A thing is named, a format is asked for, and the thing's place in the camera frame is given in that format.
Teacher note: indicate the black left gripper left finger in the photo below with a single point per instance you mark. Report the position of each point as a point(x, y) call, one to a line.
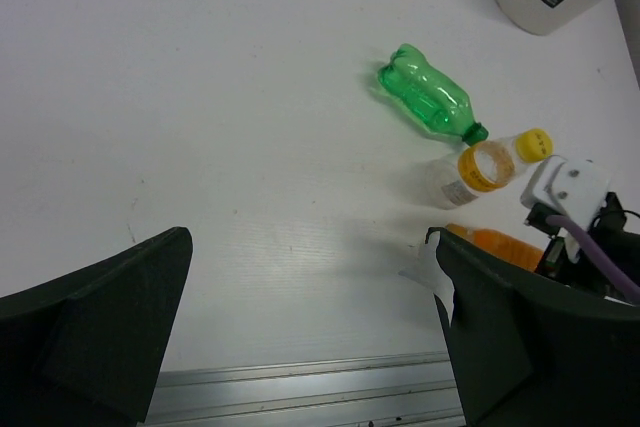
point(86, 349)

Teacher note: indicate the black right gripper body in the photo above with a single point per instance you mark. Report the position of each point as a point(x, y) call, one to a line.
point(603, 260)

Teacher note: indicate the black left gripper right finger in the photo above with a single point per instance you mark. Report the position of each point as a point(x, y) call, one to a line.
point(526, 350)

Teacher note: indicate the orange bottle brown cap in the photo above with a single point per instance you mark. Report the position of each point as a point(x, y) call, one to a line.
point(500, 245)

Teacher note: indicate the clear bottle yellow cap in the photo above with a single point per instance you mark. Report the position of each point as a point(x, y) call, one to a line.
point(490, 165)

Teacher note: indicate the green plastic bottle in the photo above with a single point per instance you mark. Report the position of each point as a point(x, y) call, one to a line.
point(438, 103)

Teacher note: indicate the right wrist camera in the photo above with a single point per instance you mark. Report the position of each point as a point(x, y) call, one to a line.
point(574, 188)

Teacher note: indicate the aluminium table edge rail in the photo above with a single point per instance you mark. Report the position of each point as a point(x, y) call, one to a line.
point(401, 390)

